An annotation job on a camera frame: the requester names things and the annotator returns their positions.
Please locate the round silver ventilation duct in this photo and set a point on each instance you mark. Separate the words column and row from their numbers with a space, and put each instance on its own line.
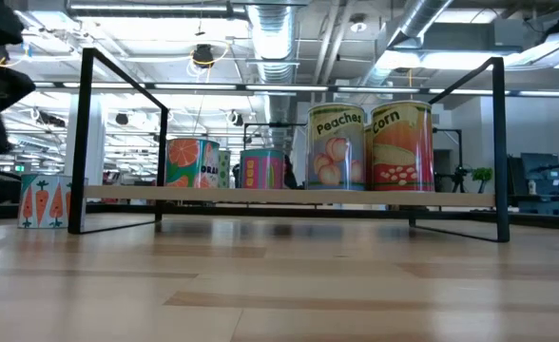
column 272, row 28

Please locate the green exit sign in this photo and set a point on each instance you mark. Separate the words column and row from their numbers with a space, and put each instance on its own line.
column 19, row 167

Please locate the round white ceiling fixture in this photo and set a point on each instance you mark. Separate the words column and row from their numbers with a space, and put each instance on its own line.
column 358, row 24

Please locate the tall peaches can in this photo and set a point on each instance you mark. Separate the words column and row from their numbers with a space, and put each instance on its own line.
column 336, row 147

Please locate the black background frame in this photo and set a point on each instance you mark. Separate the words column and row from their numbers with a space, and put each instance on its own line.
column 450, row 130

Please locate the black metal table frame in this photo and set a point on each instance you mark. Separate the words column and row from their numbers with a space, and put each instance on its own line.
column 355, row 213

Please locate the white building column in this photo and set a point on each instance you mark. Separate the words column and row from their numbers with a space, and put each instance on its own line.
column 96, row 142

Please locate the small white bottle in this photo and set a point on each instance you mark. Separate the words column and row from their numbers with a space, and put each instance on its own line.
column 532, row 187

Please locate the slanted silver ventilation duct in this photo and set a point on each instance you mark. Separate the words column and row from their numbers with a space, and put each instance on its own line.
column 417, row 19

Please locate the wooden shelf with black legs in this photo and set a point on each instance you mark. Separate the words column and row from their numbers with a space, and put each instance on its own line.
column 284, row 195

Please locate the dark computer monitor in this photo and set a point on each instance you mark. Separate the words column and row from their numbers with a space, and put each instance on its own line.
column 541, row 171

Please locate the green potted plant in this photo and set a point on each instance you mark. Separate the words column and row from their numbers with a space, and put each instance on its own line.
column 483, row 175

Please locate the pink small can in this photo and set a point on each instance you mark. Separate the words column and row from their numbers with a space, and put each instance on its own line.
column 262, row 168

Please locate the black tripod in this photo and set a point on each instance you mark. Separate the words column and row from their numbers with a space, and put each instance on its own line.
column 458, row 178

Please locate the carrot print small can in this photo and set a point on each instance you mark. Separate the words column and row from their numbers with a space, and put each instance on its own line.
column 42, row 202

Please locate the mandarin oranges can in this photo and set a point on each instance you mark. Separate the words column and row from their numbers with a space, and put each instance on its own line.
column 189, row 161

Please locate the green dotted small can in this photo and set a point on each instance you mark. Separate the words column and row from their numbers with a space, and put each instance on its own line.
column 225, row 168

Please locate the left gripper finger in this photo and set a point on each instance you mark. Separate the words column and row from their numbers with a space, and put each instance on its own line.
column 13, row 88

